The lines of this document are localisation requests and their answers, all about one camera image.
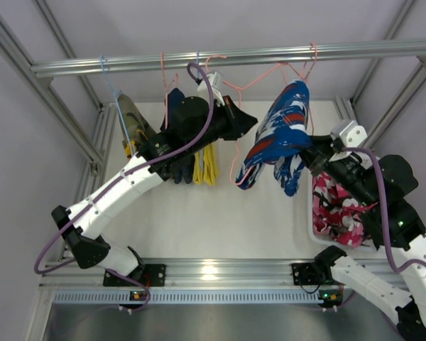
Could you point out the aluminium hanging rail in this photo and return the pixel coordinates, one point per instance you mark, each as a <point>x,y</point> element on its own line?
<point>259,56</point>

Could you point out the white perforated plastic basket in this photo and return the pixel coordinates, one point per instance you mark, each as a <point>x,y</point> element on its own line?
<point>314,227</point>

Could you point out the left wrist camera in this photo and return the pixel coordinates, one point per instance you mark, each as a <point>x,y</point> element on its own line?
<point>215,80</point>

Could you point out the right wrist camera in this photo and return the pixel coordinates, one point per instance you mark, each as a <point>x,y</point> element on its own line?
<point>347,134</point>

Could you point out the blue white red trousers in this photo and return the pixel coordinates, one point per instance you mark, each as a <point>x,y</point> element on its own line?
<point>279,140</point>

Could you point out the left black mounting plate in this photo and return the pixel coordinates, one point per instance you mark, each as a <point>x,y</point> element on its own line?
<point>150,275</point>

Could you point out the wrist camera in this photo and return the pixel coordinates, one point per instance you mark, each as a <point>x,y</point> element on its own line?
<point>347,134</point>
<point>215,80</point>

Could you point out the grey slotted cable duct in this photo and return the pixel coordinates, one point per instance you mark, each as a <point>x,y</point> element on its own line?
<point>170,296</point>

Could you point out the black mounting plate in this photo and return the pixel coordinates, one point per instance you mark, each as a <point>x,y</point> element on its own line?
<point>150,275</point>
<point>304,274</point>

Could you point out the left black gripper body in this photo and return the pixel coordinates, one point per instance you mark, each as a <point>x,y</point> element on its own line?
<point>231,118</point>

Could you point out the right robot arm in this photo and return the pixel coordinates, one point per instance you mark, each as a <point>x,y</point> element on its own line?
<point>390,221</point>

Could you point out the light blue wire hanger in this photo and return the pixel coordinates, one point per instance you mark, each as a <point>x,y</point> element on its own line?
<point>116,94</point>

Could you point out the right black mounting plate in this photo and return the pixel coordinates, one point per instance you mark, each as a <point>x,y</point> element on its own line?
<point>304,274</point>

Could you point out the pink camouflage trousers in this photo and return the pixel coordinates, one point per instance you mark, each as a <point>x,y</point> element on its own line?
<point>337,213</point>

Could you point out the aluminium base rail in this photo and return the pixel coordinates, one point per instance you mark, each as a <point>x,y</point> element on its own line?
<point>191,274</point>

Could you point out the olive camouflage trousers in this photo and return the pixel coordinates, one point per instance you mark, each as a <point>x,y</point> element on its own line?
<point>135,128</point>

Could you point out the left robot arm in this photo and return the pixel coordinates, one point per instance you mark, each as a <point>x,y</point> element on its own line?
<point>193,124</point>

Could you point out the yellow trousers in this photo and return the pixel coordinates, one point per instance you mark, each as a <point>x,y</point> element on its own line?
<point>206,169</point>

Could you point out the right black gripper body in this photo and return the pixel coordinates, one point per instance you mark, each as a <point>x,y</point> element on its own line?
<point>319,158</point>

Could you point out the navy blue trousers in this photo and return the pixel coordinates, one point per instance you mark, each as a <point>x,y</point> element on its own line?
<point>185,172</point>

